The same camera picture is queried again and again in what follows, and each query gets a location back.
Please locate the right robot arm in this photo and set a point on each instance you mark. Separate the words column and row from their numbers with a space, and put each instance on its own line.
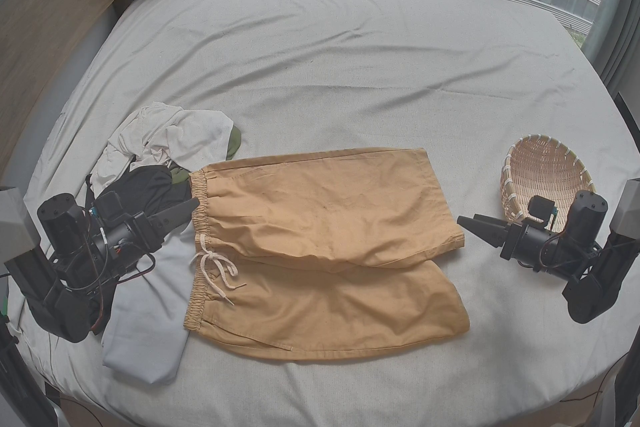
column 590, row 215

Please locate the pale blue garment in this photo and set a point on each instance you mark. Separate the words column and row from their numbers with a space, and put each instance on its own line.
column 145, row 325

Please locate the black garment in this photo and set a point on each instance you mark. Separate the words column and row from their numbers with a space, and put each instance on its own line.
column 145, row 190

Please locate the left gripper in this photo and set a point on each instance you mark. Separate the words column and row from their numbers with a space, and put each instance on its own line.
column 140, row 232

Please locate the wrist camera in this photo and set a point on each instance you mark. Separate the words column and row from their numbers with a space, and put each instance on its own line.
column 541, row 210
column 107, row 206

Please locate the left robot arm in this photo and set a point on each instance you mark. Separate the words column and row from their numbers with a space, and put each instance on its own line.
column 60, row 220

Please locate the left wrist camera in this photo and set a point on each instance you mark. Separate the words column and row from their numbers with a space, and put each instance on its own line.
column 107, row 206

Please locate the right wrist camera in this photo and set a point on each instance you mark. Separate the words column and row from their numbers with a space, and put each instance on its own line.
column 541, row 210

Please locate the round woven basket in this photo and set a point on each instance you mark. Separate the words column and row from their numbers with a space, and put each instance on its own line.
column 545, row 175

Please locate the green garment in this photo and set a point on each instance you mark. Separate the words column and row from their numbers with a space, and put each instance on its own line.
column 235, row 142

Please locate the white garment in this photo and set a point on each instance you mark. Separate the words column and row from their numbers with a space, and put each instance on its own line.
column 170, row 140

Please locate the tan shorts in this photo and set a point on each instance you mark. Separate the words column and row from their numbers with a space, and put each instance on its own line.
column 325, row 235

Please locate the grey-green curtain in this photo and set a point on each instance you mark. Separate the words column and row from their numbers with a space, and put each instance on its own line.
column 617, row 4

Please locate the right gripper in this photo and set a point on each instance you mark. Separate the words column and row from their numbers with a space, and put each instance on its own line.
column 525, row 245

